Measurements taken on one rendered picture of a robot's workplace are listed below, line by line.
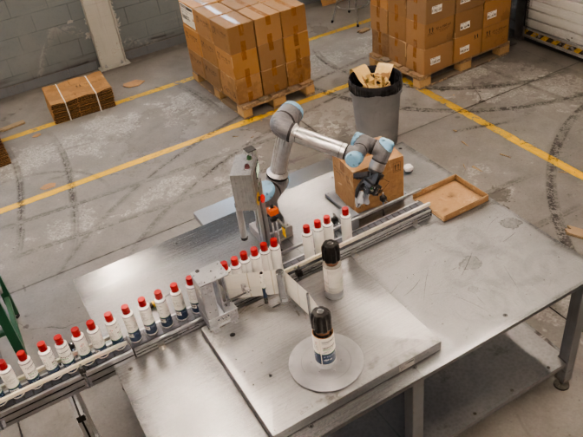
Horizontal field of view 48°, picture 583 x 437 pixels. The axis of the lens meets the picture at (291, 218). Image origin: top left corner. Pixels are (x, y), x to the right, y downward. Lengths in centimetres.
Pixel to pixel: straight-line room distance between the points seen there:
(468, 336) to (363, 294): 49
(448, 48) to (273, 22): 170
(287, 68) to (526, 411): 399
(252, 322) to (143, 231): 236
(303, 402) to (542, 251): 142
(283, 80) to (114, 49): 244
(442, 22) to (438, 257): 358
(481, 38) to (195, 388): 504
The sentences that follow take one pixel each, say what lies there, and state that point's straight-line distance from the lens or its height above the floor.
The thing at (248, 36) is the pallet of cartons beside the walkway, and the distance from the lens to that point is 616.
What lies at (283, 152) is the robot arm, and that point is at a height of 127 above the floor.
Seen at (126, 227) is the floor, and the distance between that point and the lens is 526.
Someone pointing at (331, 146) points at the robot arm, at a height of 141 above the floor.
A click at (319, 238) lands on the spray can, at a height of 99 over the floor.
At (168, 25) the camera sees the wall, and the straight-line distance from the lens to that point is 832.
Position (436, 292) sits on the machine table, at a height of 83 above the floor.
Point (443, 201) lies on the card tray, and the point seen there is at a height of 83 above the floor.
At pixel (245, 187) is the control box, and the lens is 283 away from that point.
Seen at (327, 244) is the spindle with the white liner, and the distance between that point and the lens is 282.
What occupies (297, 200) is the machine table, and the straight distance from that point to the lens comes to 370.
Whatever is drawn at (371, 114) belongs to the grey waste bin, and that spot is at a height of 38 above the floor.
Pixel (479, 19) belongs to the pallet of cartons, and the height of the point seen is 50.
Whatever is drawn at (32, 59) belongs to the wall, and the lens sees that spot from 802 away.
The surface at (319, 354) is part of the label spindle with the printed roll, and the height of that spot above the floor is 98.
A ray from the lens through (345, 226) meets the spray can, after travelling 322.
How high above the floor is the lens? 297
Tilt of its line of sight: 37 degrees down
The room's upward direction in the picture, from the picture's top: 8 degrees counter-clockwise
